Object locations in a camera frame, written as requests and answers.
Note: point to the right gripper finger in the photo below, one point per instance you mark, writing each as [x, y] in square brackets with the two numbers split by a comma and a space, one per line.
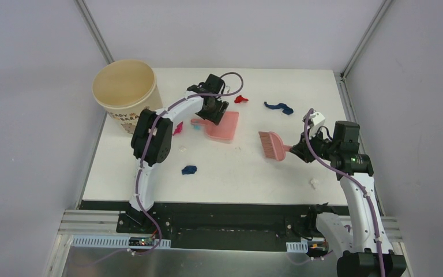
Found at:
[307, 157]
[299, 149]

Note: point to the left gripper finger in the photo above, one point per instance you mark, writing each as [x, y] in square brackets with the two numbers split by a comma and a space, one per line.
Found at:
[207, 114]
[220, 109]

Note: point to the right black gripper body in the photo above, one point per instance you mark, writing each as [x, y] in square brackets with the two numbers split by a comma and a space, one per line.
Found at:
[323, 148]

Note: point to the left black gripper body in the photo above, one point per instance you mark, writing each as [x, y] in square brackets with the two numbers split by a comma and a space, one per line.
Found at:
[218, 113]

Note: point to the pink plastic dustpan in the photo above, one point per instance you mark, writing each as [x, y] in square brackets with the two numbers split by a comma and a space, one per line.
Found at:
[224, 131]

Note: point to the pink hand brush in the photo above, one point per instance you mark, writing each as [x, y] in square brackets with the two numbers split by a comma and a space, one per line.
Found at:
[273, 146]

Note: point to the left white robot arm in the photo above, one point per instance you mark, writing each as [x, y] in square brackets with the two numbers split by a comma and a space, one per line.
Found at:
[152, 137]

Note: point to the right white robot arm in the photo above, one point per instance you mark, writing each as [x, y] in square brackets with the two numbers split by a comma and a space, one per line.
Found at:
[364, 249]

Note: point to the red paper scrap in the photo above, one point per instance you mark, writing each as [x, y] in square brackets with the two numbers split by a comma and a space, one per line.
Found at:
[240, 99]

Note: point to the white paper scrap right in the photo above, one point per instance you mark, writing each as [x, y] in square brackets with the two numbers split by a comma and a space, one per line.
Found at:
[314, 184]

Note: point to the magenta paper scrap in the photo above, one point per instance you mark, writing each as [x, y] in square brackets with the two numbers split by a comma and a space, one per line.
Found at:
[178, 129]

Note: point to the long blue paper scrap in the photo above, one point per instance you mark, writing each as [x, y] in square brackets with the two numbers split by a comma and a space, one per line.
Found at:
[284, 108]

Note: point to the dark blue paper ball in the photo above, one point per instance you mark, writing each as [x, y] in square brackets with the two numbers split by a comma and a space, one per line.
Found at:
[189, 170]

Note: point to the beige paper bucket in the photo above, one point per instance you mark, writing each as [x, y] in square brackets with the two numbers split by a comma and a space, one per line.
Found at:
[124, 89]

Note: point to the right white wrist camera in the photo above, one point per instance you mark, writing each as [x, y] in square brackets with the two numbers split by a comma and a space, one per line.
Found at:
[317, 120]

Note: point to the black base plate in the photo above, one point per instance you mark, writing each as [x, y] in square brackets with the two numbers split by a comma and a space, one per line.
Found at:
[246, 227]

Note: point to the right aluminium frame post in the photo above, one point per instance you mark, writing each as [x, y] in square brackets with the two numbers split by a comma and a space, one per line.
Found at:
[369, 32]

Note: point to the aluminium frame post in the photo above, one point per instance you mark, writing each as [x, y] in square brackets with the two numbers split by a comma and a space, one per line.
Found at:
[369, 32]
[94, 30]

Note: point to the left aluminium frame post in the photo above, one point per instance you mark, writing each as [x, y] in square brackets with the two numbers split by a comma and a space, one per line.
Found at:
[94, 30]

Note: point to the aluminium front rail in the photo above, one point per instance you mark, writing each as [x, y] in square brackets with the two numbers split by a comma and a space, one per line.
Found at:
[106, 222]

